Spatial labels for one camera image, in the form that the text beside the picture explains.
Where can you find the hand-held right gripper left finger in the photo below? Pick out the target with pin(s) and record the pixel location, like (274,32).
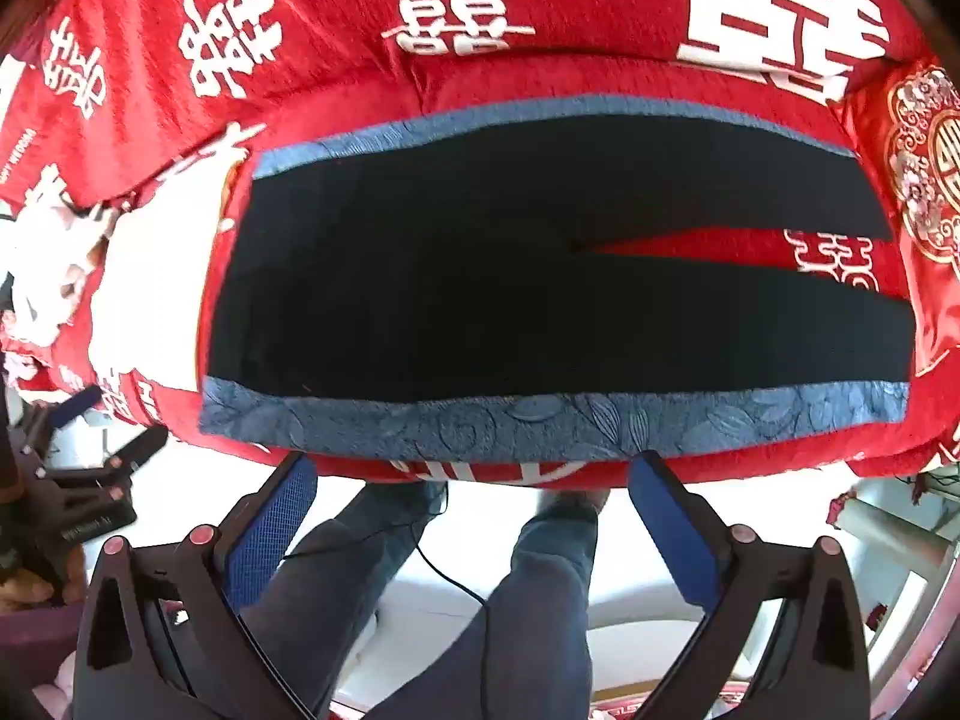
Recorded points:
(274,532)

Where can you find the white furniture frame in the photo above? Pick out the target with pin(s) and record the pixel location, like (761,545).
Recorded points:
(900,532)

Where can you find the black pants with blue trim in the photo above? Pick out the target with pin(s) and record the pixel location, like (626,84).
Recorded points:
(450,277)

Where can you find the person's left hand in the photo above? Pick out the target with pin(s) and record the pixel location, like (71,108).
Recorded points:
(22,586)

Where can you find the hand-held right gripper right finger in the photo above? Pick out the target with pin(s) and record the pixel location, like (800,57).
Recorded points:
(675,540)

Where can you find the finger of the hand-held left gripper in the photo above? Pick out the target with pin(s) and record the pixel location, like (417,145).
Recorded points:
(139,450)
(79,405)

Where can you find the person's left leg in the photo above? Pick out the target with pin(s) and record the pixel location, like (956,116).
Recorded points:
(337,600)

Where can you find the red embroidered pillow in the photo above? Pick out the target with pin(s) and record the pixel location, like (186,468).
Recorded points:
(930,165)

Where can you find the red printed blanket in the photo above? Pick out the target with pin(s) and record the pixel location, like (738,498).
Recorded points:
(525,0)

